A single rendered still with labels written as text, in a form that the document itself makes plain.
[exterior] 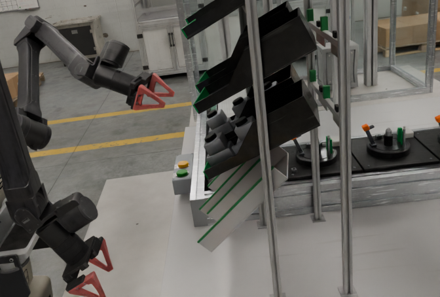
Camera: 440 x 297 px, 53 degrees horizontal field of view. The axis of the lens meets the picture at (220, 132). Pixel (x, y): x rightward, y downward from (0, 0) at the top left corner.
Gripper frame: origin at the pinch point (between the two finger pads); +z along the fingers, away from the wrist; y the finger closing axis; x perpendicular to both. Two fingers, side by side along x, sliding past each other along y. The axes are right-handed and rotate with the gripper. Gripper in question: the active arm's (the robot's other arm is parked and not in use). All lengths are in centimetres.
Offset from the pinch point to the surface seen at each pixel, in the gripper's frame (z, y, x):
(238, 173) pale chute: 24.5, -7.1, 10.3
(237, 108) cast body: 18.6, -2.8, -5.1
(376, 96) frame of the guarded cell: 85, 121, 8
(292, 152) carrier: 43, 37, 18
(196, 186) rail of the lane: 14.5, 16.4, 32.5
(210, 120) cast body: 13.0, -1.3, 1.3
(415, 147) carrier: 80, 37, 1
